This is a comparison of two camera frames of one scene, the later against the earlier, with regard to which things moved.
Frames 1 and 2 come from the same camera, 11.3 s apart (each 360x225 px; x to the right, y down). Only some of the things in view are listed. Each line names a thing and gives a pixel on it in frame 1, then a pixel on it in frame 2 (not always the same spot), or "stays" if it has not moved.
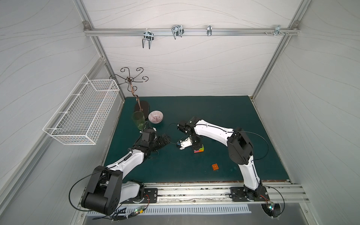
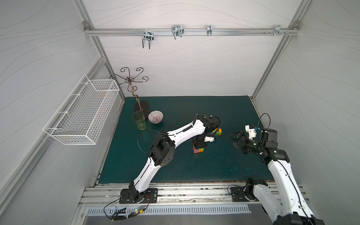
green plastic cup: x=139 y=118 stays
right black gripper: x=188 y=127 -> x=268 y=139
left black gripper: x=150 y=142 -> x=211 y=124
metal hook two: x=177 y=30 stays
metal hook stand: x=129 y=80 stays
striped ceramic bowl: x=155 y=116 stays
